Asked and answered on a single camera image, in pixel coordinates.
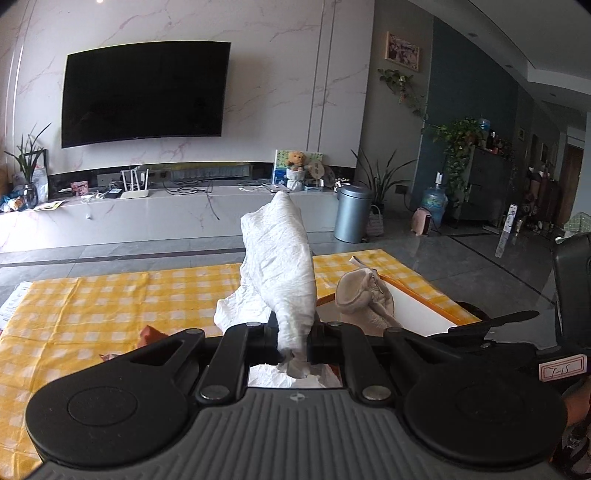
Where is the beige bath mitt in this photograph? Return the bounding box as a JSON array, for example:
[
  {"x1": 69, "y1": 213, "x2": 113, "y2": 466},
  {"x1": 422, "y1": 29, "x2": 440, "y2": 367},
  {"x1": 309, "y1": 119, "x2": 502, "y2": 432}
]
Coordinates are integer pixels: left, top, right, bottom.
[{"x1": 335, "y1": 256, "x2": 402, "y2": 337}]

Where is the white cloth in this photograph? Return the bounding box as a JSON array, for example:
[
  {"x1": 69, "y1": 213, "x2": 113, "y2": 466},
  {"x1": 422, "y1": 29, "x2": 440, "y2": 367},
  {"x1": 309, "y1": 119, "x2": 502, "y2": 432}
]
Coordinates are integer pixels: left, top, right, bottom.
[{"x1": 213, "y1": 192, "x2": 342, "y2": 389}]

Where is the brown sponge block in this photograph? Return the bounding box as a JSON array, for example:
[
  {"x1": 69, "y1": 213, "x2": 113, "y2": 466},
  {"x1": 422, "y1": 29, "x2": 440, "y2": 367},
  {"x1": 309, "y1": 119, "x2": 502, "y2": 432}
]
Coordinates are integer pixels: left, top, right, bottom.
[{"x1": 137, "y1": 325, "x2": 168, "y2": 348}]

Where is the person's right hand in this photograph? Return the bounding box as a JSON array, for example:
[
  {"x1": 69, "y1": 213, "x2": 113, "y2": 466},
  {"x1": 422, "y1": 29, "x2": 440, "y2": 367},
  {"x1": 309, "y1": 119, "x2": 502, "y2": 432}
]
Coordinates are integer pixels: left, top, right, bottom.
[{"x1": 564, "y1": 379, "x2": 591, "y2": 427}]

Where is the orange cardboard box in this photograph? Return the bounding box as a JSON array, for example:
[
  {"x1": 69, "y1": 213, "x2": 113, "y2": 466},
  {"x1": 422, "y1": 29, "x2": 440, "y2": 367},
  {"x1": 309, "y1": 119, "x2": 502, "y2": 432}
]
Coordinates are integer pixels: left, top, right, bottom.
[{"x1": 317, "y1": 276, "x2": 456, "y2": 337}]

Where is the grey metal trash can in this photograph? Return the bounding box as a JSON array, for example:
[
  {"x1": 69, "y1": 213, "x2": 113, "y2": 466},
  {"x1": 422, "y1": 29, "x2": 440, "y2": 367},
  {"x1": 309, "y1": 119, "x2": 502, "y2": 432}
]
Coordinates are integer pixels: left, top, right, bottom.
[{"x1": 334, "y1": 185, "x2": 373, "y2": 243}]

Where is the blue water jug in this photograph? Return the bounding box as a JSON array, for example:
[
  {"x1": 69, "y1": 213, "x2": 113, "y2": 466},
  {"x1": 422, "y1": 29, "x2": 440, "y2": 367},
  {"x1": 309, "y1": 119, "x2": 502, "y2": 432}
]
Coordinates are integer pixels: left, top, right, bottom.
[{"x1": 421, "y1": 172, "x2": 448, "y2": 227}]

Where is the white marble tv bench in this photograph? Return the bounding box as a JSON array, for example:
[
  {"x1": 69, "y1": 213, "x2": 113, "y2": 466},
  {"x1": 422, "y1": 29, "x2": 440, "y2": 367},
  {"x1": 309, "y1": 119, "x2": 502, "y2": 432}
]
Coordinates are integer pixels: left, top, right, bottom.
[{"x1": 0, "y1": 184, "x2": 346, "y2": 255}]

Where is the potted floor plant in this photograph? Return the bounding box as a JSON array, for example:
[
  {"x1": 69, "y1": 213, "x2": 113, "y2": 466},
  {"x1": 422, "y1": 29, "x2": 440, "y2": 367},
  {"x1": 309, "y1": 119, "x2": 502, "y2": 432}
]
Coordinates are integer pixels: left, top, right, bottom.
[{"x1": 353, "y1": 148, "x2": 416, "y2": 238}]

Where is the yellow checkered tablecloth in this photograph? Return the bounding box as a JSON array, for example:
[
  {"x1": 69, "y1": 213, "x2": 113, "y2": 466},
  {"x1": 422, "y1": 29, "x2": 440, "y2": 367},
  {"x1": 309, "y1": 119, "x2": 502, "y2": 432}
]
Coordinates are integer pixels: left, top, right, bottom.
[{"x1": 0, "y1": 248, "x2": 482, "y2": 476}]

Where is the teddy bear figure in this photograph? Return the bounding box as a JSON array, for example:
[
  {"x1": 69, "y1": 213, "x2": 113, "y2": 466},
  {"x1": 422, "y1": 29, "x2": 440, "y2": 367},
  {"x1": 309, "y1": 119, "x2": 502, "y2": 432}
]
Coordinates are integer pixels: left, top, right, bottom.
[{"x1": 286, "y1": 151, "x2": 307, "y2": 191}]

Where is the white wifi router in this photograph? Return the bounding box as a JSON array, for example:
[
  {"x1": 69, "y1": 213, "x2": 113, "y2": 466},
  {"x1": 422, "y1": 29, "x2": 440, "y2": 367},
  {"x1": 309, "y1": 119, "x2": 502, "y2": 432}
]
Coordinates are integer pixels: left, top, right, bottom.
[{"x1": 121, "y1": 167, "x2": 149, "y2": 199}]

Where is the hanging ivy plant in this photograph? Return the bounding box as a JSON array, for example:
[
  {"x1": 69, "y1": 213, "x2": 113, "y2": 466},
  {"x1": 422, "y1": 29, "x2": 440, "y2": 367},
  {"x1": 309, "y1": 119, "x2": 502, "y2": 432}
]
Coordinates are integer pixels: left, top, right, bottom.
[{"x1": 378, "y1": 69, "x2": 484, "y2": 207}]

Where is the green plant in vase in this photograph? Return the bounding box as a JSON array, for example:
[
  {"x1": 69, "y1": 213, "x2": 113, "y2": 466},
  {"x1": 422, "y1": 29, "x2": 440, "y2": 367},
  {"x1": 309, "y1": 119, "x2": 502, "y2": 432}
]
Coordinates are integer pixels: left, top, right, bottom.
[{"x1": 5, "y1": 124, "x2": 51, "y2": 209}]

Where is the black wall television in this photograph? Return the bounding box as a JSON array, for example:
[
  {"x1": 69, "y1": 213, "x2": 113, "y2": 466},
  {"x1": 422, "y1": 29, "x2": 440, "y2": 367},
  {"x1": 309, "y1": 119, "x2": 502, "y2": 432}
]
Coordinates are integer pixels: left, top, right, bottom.
[{"x1": 61, "y1": 40, "x2": 230, "y2": 148}]

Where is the framed wall picture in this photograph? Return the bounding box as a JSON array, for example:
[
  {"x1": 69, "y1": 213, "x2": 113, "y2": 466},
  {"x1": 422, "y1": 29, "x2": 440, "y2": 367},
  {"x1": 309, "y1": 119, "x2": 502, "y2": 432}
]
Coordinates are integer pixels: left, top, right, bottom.
[{"x1": 385, "y1": 32, "x2": 421, "y2": 72}]

